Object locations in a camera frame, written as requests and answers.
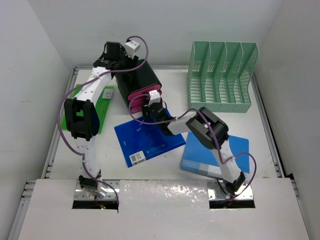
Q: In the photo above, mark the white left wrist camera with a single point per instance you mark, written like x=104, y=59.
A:
x=131, y=47

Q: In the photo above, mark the mint green file rack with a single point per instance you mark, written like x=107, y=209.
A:
x=219, y=75

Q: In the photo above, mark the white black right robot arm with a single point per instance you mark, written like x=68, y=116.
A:
x=208, y=129

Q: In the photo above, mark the pink drawer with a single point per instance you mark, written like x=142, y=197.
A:
x=137, y=109
x=145, y=98
x=142, y=92

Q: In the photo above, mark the dark blue clipboard folder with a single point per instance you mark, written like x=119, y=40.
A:
x=141, y=142

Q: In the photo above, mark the pink middle drawer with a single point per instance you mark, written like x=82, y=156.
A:
x=145, y=98

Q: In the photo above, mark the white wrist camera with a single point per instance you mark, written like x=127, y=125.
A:
x=131, y=47
x=154, y=97

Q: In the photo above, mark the pink bottom drawer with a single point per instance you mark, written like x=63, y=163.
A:
x=137, y=109

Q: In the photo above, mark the black drawer cabinet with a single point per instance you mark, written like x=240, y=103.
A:
x=138, y=82

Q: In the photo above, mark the pink top drawer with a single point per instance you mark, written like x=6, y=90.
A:
x=142, y=92

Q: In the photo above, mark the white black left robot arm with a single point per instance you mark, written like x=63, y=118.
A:
x=81, y=117

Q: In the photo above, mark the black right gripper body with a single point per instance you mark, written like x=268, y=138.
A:
x=147, y=112

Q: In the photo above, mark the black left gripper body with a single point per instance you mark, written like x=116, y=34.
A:
x=125, y=62

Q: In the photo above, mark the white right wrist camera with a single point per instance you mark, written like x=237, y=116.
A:
x=154, y=97

